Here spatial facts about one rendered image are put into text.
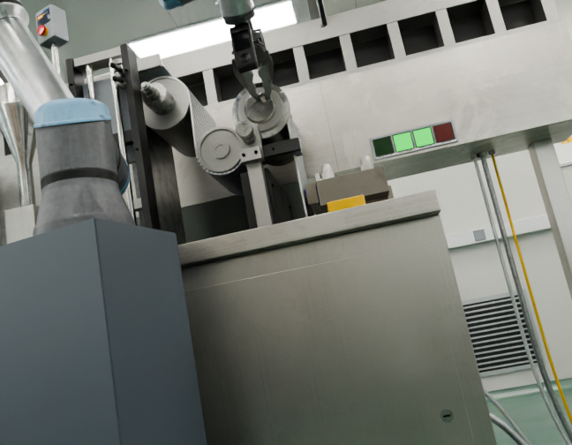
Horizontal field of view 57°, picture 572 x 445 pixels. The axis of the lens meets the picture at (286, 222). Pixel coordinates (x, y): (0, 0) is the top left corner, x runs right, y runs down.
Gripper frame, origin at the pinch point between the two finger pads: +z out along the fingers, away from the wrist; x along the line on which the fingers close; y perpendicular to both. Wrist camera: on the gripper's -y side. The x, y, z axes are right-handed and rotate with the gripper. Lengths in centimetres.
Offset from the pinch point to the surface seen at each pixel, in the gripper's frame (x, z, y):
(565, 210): -79, 63, 6
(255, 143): 3.8, 7.4, -8.2
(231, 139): 10.1, 7.7, -2.7
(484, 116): -59, 32, 19
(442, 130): -46, 32, 17
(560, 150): -168, 186, 195
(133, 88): 28.5, -10.5, -1.2
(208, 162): 16.9, 10.6, -6.1
